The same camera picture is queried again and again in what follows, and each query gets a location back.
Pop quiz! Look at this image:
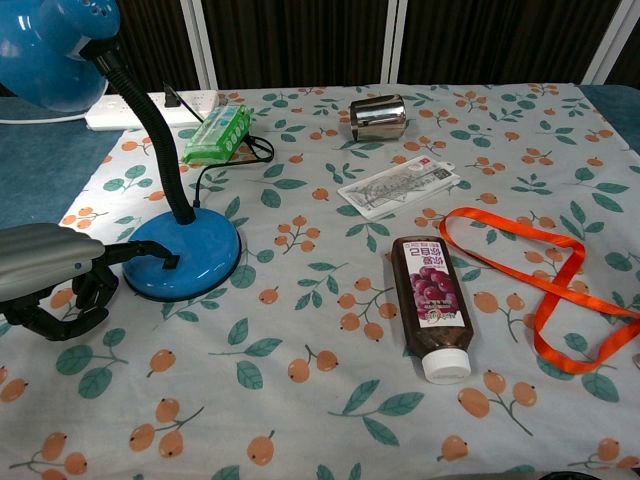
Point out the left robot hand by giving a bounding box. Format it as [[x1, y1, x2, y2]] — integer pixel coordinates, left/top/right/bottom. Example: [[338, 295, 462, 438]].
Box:
[[0, 222, 181, 343]]

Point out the blue desk lamp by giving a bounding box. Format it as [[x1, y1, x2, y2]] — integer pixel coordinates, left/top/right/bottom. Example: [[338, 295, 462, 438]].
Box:
[[0, 0, 243, 303]]

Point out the white power strip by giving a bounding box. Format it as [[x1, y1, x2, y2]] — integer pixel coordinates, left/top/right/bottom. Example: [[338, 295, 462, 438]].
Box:
[[84, 90, 222, 133]]

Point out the green wet wipes pack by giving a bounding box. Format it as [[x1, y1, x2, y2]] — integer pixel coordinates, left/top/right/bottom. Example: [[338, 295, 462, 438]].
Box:
[[181, 103, 253, 166]]

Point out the floral fruit print tablecloth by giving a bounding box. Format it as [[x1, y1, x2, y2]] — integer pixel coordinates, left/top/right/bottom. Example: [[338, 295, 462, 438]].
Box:
[[0, 82, 640, 480]]

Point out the white printed flat package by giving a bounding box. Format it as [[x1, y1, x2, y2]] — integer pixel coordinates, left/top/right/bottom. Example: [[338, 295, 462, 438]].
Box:
[[336, 154, 458, 221]]

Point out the shiny metal cup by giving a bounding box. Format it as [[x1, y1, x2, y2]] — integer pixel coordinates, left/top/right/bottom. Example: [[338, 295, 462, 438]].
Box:
[[348, 94, 407, 143]]

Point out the brown grape juice bottle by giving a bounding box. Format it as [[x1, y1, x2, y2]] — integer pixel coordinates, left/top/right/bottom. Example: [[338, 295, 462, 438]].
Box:
[[390, 235, 475, 386]]

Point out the orange satin ribbon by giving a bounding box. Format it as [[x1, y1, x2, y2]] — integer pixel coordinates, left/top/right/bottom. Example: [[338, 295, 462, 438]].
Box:
[[438, 206, 640, 375]]

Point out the white power strip cord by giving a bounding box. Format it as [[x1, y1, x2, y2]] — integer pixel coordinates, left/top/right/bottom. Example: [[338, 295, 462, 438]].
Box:
[[0, 110, 90, 126]]

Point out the thin black power cable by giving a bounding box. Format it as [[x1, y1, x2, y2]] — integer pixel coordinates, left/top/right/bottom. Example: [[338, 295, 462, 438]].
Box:
[[175, 97, 276, 210]]

